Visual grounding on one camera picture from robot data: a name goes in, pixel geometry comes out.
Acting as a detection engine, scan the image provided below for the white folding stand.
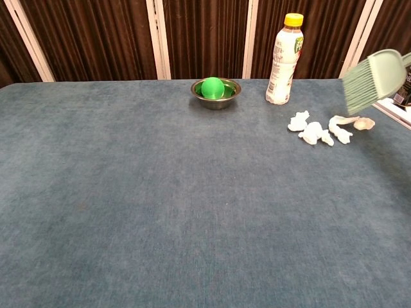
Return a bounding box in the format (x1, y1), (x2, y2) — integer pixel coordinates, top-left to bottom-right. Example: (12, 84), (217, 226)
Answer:
(373, 98), (411, 130)

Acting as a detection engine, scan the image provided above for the white bottle yellow cap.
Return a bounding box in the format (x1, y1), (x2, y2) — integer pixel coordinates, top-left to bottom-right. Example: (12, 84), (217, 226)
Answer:
(265, 13), (305, 105)

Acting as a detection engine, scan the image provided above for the light green hand brush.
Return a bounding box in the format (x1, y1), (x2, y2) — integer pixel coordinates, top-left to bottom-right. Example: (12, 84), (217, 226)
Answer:
(341, 48), (411, 116)

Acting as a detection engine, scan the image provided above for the blue felt table mat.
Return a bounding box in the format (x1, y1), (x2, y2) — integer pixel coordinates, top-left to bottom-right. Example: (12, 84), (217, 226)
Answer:
(0, 78), (411, 308)

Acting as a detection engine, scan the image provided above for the stainless steel bowl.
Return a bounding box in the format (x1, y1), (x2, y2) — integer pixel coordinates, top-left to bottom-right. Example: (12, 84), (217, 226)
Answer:
(191, 77), (242, 110)

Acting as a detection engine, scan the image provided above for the green ball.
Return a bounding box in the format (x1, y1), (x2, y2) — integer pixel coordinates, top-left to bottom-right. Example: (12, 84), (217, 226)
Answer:
(201, 76), (225, 99)

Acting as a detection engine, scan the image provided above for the brown curtain screen panel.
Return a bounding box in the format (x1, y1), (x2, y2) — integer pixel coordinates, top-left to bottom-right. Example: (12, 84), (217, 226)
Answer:
(338, 0), (411, 80)
(242, 0), (377, 80)
(3, 0), (171, 83)
(146, 0), (259, 81)
(0, 0), (42, 89)

